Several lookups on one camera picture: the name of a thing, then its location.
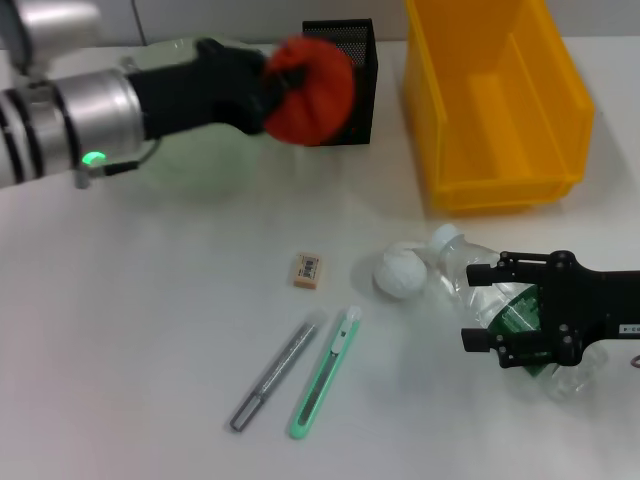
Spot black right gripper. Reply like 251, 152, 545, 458
460, 249, 640, 371

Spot yellow plastic bin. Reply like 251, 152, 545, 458
402, 0, 596, 214

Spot black mesh pen holder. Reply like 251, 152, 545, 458
301, 18, 377, 148

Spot grey glitter pen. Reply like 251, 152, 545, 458
228, 308, 329, 434

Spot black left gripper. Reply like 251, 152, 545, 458
127, 37, 307, 140

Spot left wrist cable with plugs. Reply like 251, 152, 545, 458
74, 138, 164, 190

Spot white paper ball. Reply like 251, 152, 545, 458
372, 240, 429, 300

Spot mint green utility knife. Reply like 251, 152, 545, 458
289, 305, 364, 441

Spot red-orange toy orange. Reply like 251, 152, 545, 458
260, 37, 358, 148

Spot clear green-label water bottle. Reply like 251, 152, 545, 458
429, 223, 611, 404

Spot beige barcode eraser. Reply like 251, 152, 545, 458
292, 252, 324, 291

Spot green glass fruit plate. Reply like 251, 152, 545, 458
117, 35, 300, 199

